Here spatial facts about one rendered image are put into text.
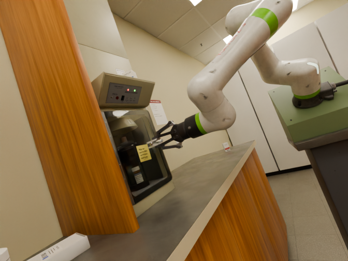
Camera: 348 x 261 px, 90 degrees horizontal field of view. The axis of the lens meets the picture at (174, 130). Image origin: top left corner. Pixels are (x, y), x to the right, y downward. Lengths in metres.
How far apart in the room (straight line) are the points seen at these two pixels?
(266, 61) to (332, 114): 0.43
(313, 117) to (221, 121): 0.65
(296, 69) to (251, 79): 2.54
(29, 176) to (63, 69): 0.54
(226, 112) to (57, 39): 0.67
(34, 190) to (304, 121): 1.39
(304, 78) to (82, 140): 1.05
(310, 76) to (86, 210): 1.17
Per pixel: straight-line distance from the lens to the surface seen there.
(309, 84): 1.14
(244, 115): 3.61
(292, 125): 1.17
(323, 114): 1.20
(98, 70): 0.91
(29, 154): 1.10
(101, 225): 0.78
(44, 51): 0.93
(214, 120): 0.64
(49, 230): 1.09
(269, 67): 1.13
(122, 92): 0.82
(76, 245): 0.72
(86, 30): 1.03
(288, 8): 0.85
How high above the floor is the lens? 1.16
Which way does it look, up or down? 5 degrees up
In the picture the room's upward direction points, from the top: 20 degrees counter-clockwise
